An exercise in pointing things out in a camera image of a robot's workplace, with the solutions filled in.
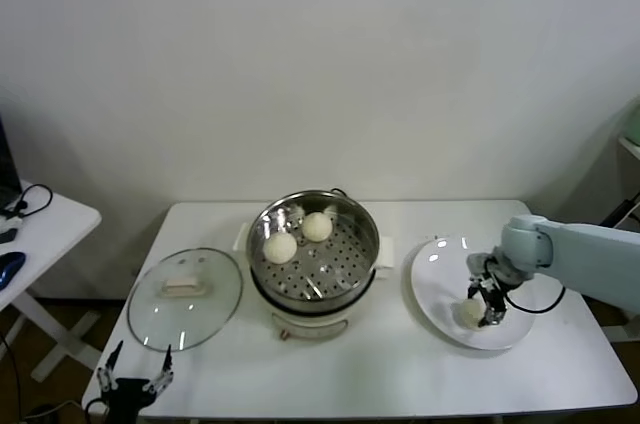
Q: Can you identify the blue computer mouse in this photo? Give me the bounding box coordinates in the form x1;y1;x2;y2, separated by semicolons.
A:
0;251;27;290

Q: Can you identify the pale green object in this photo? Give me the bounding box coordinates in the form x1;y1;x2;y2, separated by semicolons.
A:
619;97;640;148

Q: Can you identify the round white plate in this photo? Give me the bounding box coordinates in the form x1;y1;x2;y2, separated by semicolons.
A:
403;236;538;351

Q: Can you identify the thin black looped cable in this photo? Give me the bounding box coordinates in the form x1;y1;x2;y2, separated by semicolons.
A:
0;184;54;219

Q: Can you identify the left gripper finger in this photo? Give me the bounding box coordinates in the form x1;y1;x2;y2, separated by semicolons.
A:
97;341;125;393
148;345;176;392

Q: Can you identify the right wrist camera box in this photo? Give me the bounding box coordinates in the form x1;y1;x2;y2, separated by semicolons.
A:
467;252;496;278

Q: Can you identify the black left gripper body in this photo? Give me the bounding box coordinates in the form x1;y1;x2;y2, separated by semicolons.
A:
102;377;154;424

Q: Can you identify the dark laptop screen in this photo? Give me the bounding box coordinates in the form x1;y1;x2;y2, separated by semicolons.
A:
0;116;24;210

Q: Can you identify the white side table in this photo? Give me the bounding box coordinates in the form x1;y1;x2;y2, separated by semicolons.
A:
0;192;104;385

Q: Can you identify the white furniture base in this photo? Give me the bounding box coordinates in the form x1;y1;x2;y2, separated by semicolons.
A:
607;311;640;344

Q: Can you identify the white steamed baozi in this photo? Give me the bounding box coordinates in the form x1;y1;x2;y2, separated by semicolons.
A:
452;297;487;331
301;212;333;243
263;232;298;264

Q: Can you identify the white shelf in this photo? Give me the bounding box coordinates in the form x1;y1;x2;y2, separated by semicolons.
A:
616;136;640;165

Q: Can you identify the stainless steel steamer basket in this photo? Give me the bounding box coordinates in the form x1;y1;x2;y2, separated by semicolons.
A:
233;189;396;306

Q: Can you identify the round glass pot lid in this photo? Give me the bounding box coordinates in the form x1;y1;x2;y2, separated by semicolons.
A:
126;247;245;354

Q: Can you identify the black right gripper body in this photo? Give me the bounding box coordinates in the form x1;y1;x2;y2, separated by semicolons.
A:
479;271;509;315

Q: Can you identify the black cable with adapter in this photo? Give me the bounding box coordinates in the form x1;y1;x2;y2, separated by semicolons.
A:
597;197;640;231

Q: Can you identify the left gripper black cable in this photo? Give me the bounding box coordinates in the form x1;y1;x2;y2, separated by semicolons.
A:
82;396;109;420

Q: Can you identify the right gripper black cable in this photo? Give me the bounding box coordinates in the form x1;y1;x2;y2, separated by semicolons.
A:
504;283;566;316

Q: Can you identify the cream electric cooker pot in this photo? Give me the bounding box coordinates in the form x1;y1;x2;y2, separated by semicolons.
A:
249;263;396;343

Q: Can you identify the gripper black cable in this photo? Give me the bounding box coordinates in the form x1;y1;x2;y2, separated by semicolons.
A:
504;283;566;316
82;396;109;420

